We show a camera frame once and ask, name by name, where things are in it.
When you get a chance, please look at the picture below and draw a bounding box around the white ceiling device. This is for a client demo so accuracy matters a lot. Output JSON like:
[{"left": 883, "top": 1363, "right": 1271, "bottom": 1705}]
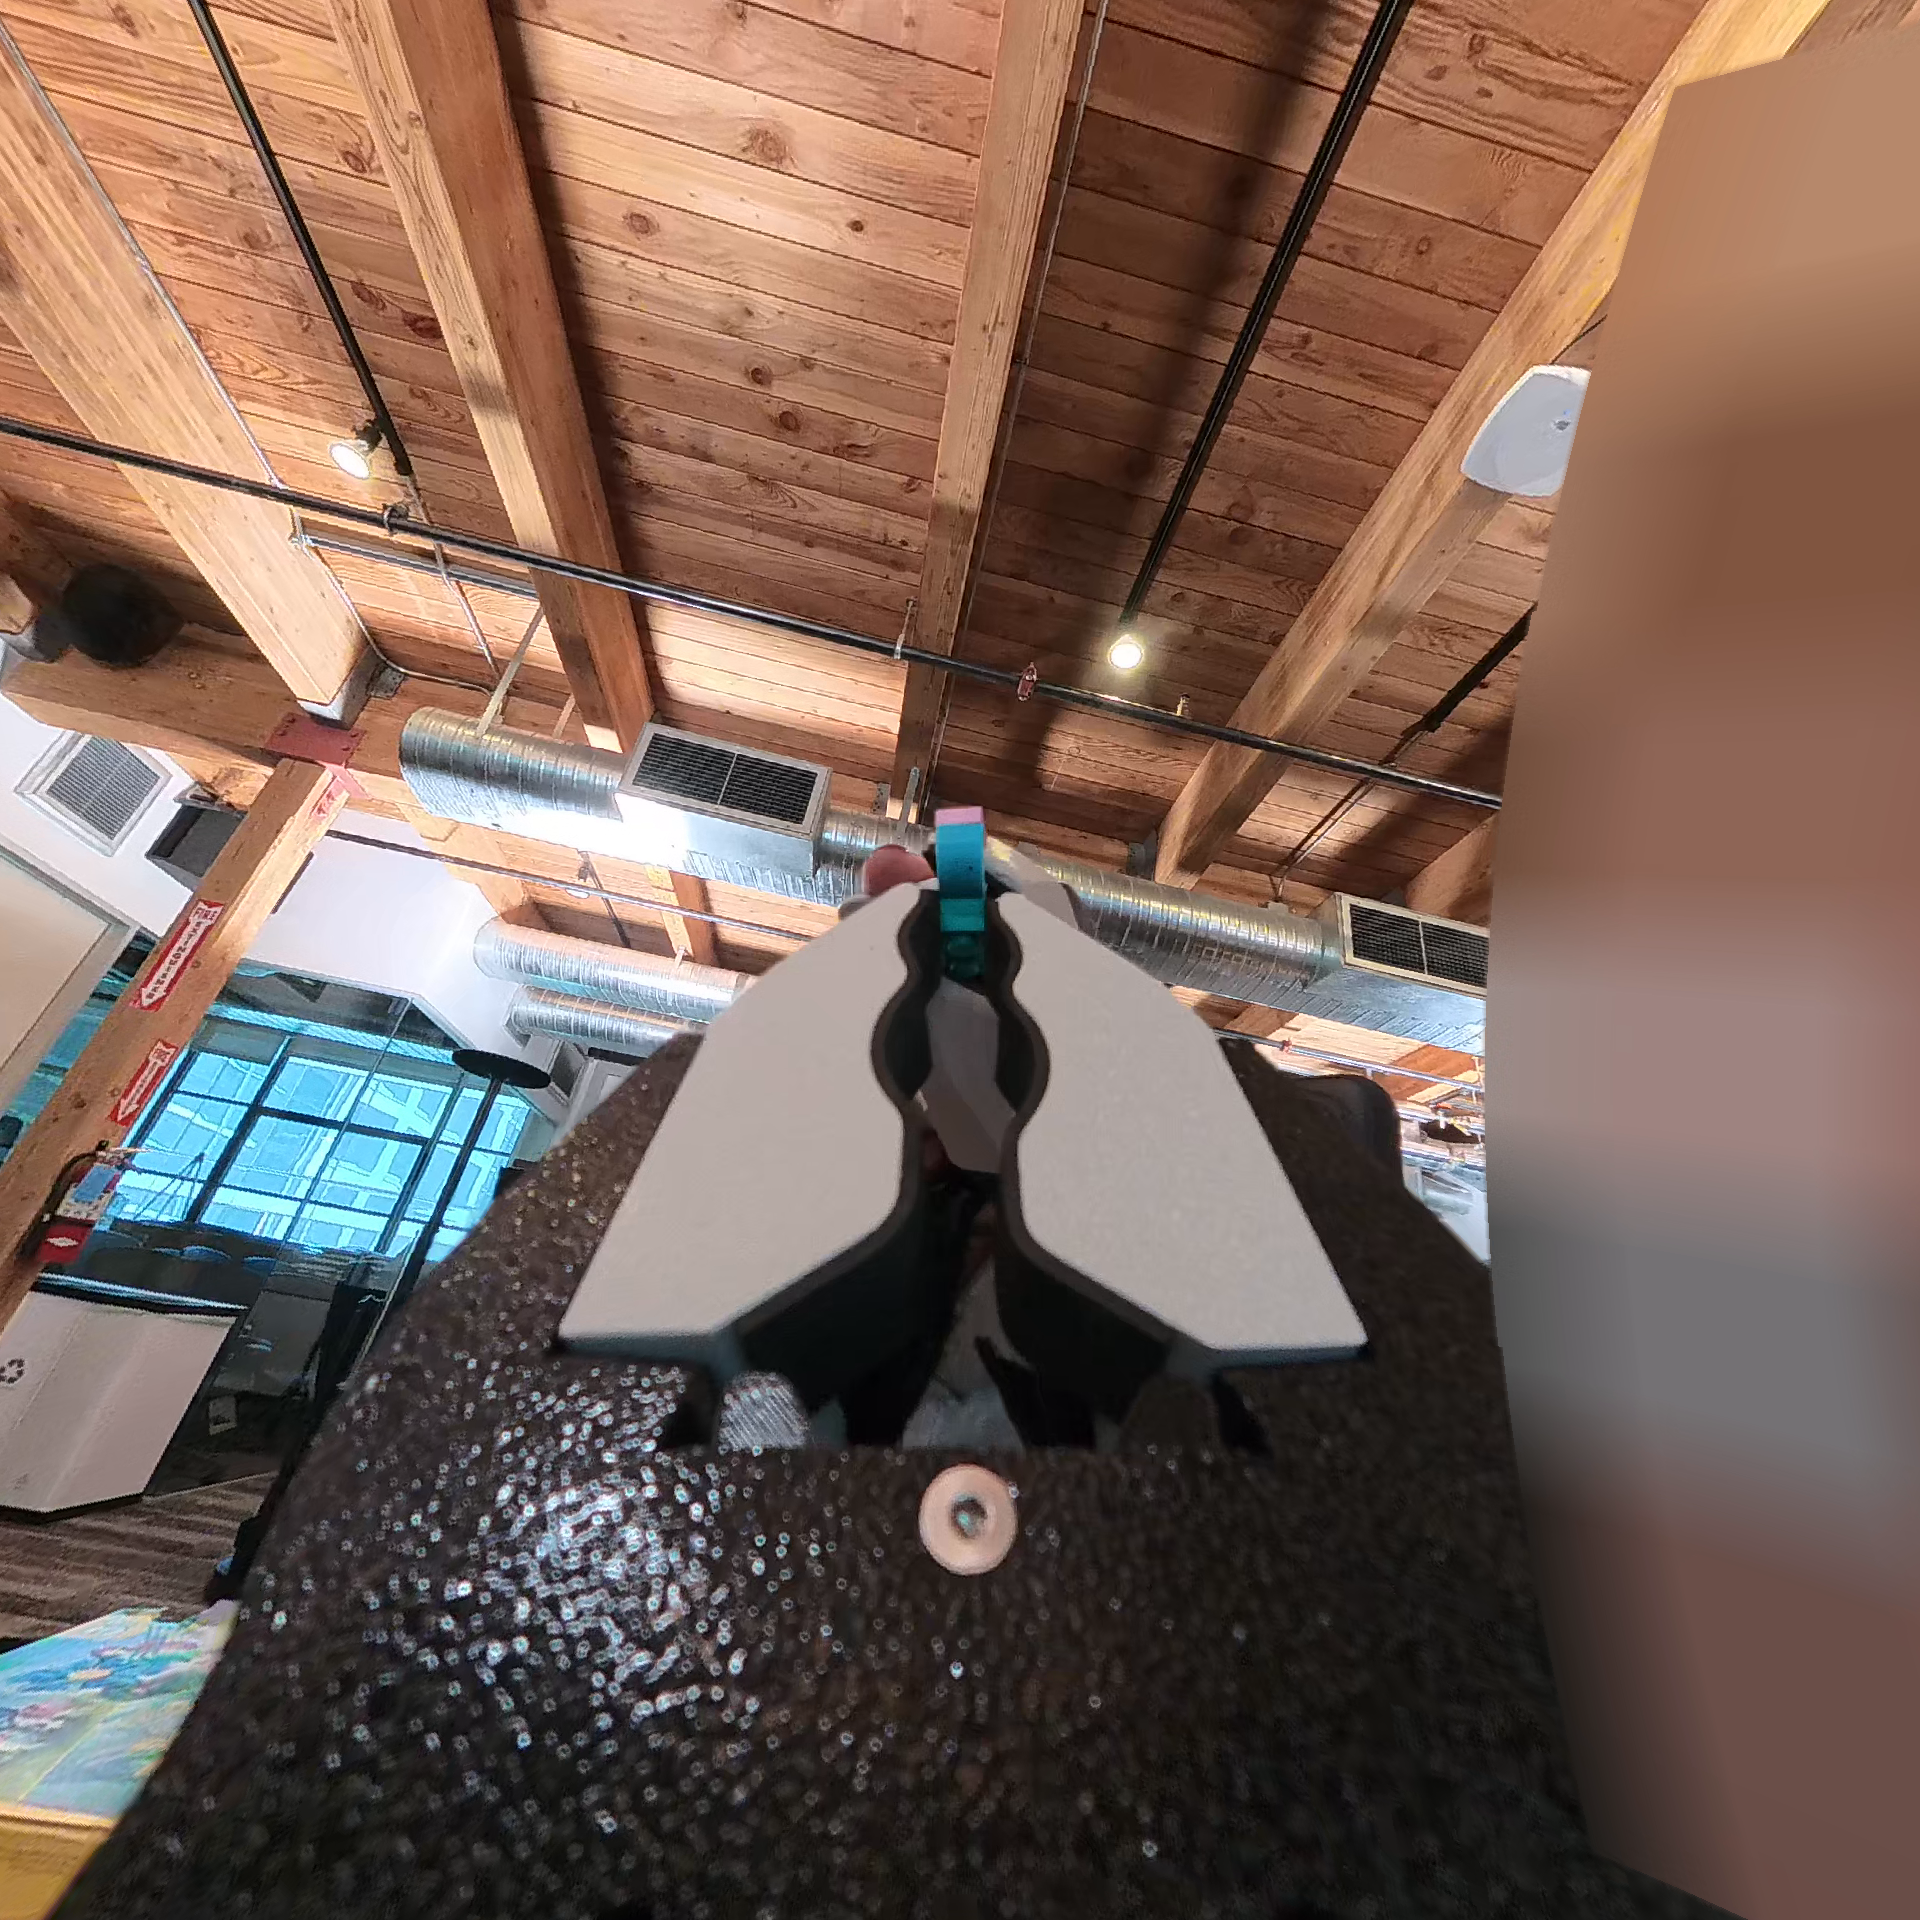
[{"left": 1462, "top": 363, "right": 1594, "bottom": 501}]

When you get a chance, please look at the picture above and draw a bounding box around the large silver ventilation duct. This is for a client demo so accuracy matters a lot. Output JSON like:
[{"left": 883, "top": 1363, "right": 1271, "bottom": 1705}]
[{"left": 394, "top": 702, "right": 1490, "bottom": 1057}]

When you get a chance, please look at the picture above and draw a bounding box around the white wall vent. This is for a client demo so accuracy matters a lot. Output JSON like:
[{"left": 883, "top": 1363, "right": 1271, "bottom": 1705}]
[{"left": 16, "top": 730, "right": 176, "bottom": 857}]

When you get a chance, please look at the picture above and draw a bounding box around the teal building block piece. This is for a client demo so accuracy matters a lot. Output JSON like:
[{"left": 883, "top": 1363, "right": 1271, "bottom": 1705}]
[{"left": 930, "top": 804, "right": 995, "bottom": 990}]

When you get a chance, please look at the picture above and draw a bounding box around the wooden post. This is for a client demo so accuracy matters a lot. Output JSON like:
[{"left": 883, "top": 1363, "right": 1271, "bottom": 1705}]
[{"left": 0, "top": 755, "right": 356, "bottom": 1325}]

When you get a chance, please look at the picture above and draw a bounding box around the black ceiling pipe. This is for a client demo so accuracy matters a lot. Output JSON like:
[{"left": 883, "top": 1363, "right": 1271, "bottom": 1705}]
[{"left": 0, "top": 415, "right": 1510, "bottom": 815}]

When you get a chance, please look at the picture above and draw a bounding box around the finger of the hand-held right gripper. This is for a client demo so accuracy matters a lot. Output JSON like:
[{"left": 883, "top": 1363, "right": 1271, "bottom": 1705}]
[
  {"left": 984, "top": 844, "right": 1087, "bottom": 934},
  {"left": 920, "top": 982, "right": 1025, "bottom": 1177}
]

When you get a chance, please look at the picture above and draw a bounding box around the white recycling bin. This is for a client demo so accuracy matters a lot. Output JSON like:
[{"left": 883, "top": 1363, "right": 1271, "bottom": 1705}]
[{"left": 0, "top": 1270, "right": 252, "bottom": 1522}]

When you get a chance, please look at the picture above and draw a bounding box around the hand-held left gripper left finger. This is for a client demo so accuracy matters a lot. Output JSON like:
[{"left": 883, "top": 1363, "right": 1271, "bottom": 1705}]
[{"left": 559, "top": 882, "right": 943, "bottom": 1375}]

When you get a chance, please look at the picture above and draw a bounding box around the yellow toy box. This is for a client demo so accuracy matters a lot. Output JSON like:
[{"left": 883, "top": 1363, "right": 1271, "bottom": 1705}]
[{"left": 0, "top": 1602, "right": 244, "bottom": 1920}]

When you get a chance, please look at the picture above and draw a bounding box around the small silver ventilation duct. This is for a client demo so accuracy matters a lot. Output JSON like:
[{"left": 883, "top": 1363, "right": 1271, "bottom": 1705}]
[{"left": 471, "top": 914, "right": 754, "bottom": 1051}]

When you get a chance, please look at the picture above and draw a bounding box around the fire extinguisher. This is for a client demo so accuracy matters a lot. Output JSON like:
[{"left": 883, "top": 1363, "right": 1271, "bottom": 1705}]
[{"left": 36, "top": 1143, "right": 126, "bottom": 1279}]

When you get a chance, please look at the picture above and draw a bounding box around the black round speaker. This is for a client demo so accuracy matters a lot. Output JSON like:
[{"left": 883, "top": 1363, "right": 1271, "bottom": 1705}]
[{"left": 57, "top": 561, "right": 182, "bottom": 673}]

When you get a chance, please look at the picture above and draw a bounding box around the black light track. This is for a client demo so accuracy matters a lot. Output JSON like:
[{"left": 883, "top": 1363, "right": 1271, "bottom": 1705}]
[
  {"left": 1116, "top": 0, "right": 1416, "bottom": 635},
  {"left": 186, "top": 0, "right": 419, "bottom": 484}
]

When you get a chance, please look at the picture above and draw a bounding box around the duct vent grille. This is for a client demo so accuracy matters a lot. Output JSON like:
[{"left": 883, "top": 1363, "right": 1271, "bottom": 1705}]
[
  {"left": 1332, "top": 891, "right": 1490, "bottom": 1025},
  {"left": 612, "top": 719, "right": 836, "bottom": 884}
]

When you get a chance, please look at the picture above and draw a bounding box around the large grid window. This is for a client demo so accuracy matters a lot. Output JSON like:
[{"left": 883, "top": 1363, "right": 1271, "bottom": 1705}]
[{"left": 103, "top": 1006, "right": 544, "bottom": 1265}]

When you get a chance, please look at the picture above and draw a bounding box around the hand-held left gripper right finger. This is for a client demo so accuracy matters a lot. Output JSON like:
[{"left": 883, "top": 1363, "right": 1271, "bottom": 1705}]
[{"left": 984, "top": 891, "right": 1372, "bottom": 1372}]

